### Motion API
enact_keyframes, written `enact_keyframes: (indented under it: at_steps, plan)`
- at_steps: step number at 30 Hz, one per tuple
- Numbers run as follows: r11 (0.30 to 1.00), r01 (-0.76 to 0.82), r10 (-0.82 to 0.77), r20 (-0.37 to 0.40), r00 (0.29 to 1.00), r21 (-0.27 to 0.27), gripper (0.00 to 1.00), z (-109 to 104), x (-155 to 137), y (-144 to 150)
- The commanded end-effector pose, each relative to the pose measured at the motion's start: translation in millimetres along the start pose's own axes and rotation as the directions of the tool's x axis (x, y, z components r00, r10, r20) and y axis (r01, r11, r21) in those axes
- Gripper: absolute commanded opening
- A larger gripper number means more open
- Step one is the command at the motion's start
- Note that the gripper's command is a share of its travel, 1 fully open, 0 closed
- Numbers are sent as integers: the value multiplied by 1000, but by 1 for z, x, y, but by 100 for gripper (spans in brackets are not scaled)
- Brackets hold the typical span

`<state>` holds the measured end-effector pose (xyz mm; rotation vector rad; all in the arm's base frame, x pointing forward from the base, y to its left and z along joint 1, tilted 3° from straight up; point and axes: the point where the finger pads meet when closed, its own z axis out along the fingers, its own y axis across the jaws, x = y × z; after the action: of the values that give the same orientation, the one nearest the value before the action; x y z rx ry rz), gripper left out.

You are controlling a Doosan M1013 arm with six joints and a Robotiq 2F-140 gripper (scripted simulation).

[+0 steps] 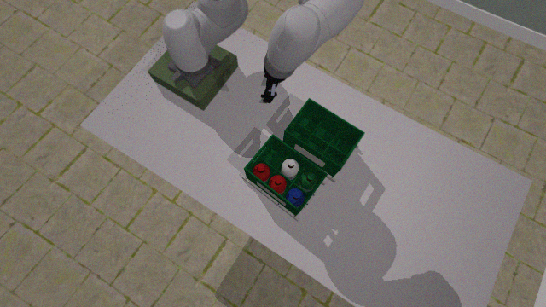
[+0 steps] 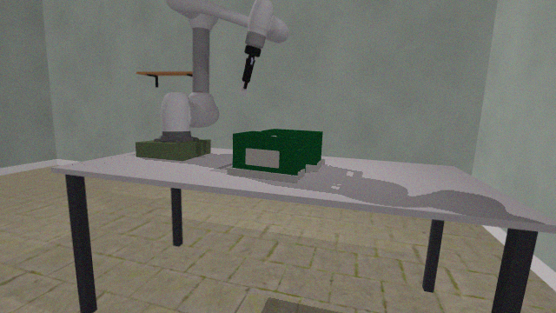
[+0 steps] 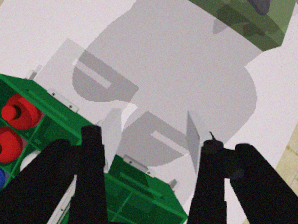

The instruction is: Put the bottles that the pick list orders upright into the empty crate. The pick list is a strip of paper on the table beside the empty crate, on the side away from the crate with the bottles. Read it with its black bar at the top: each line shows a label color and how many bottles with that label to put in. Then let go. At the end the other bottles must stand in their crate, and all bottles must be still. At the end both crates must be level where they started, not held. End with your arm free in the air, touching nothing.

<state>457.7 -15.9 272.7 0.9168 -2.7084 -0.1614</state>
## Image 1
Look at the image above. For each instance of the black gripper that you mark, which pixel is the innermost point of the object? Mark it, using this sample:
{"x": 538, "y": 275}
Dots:
{"x": 270, "y": 88}

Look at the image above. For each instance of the blue bottle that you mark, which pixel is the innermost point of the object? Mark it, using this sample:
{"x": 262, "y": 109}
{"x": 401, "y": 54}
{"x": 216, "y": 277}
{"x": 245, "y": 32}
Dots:
{"x": 295, "y": 196}

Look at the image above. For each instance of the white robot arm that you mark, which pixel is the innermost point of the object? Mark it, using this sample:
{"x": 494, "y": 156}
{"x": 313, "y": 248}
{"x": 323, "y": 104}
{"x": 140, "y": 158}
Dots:
{"x": 292, "y": 41}

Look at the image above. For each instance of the green bottle crate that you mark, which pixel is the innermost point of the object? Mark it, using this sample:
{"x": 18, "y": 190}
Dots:
{"x": 274, "y": 154}
{"x": 306, "y": 126}

